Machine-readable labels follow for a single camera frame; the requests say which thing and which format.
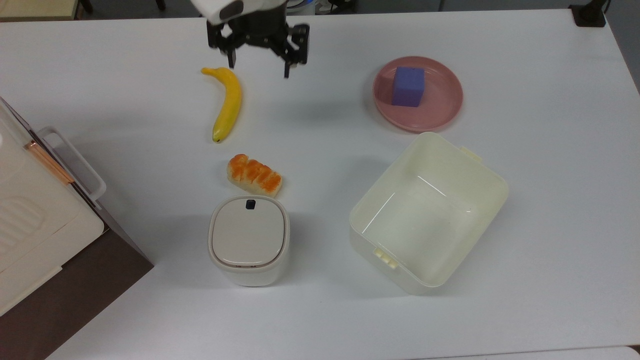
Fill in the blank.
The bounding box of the cream plastic storage bin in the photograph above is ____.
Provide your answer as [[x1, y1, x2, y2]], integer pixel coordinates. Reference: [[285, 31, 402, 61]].
[[348, 131, 510, 296]]

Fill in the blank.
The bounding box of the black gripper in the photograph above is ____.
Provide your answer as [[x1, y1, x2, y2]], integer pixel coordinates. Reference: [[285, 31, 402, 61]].
[[206, 7, 311, 80]]

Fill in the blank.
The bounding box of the purple foam cube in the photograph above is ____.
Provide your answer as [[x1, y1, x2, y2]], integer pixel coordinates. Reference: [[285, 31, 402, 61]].
[[390, 66, 426, 108]]

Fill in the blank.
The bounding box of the black table clamp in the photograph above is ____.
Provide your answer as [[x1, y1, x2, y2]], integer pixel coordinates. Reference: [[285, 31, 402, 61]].
[[569, 0, 610, 28]]

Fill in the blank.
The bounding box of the pink round plate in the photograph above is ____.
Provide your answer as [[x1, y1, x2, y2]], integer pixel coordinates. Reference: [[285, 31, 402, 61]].
[[372, 55, 464, 134]]

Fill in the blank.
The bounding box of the copper bar handle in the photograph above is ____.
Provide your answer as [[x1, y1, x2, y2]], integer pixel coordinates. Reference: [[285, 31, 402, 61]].
[[24, 140, 76, 187]]

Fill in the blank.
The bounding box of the white lidded trash can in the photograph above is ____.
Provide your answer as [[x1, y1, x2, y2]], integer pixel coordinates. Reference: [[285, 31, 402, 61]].
[[207, 194, 291, 288]]

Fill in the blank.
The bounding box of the light wooden table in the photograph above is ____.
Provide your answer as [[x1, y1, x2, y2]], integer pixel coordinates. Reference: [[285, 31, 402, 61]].
[[0, 0, 82, 22]]

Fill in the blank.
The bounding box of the dark brown cabinet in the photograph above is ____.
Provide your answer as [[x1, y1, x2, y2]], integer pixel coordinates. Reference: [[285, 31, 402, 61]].
[[0, 200, 155, 360]]

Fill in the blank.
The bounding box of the yellow banana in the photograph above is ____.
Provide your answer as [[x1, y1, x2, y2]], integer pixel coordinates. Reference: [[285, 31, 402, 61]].
[[200, 66, 243, 144]]

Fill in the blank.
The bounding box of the orange glazed bread loaf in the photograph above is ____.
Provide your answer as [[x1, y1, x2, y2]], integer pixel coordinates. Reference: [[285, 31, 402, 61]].
[[226, 153, 284, 198]]

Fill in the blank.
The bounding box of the wooden drawer with white handle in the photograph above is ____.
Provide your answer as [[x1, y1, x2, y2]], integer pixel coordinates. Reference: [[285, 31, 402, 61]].
[[28, 125, 108, 212]]

